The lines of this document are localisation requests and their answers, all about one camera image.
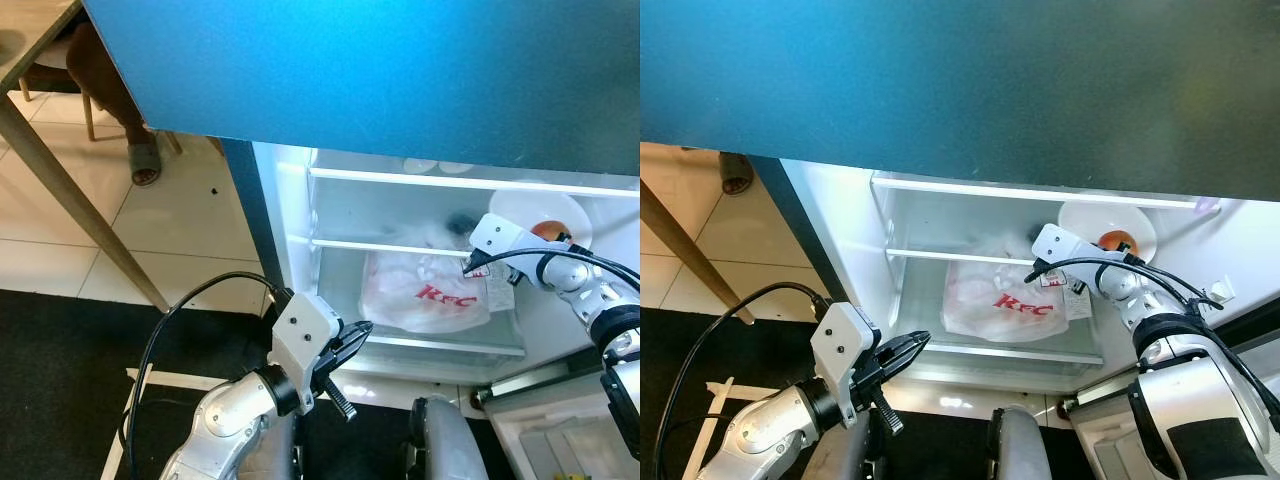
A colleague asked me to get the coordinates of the white bowl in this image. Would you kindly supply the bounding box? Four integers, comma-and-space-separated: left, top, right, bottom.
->
1058, 200, 1159, 265
488, 190, 594, 253

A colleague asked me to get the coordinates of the white KFC plastic bag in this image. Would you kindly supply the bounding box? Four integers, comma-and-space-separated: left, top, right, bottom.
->
942, 260, 1093, 345
358, 250, 517, 335

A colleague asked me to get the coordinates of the robot's grey right leg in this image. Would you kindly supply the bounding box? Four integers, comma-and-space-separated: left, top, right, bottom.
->
410, 395, 483, 480
988, 405, 1053, 480

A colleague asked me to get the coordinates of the white trimmed fridge shelf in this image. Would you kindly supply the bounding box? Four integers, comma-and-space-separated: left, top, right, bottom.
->
312, 237, 471, 259
365, 333, 526, 358
308, 165, 641, 199
885, 247, 1041, 269
870, 172, 1223, 213
925, 343, 1106, 367

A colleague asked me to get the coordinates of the black floor mat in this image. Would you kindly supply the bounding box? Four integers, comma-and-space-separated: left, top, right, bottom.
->
640, 308, 1001, 480
0, 288, 481, 480

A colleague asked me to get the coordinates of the open fridge door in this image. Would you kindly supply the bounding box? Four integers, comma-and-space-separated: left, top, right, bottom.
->
470, 362, 641, 480
1060, 385, 1146, 480

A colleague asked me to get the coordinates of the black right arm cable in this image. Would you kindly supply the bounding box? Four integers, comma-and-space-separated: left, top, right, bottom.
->
1022, 258, 1226, 311
462, 247, 641, 301

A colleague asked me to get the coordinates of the white floor tape strip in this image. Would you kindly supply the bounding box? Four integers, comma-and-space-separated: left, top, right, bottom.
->
700, 377, 739, 480
100, 368, 151, 480
125, 368, 276, 393

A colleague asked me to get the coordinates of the wooden table leg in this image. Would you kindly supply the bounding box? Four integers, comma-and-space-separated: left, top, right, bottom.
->
640, 180, 757, 327
0, 95, 171, 314

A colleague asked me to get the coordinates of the brown sandal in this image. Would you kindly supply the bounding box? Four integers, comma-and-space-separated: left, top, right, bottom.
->
718, 152, 757, 197
128, 138, 163, 189

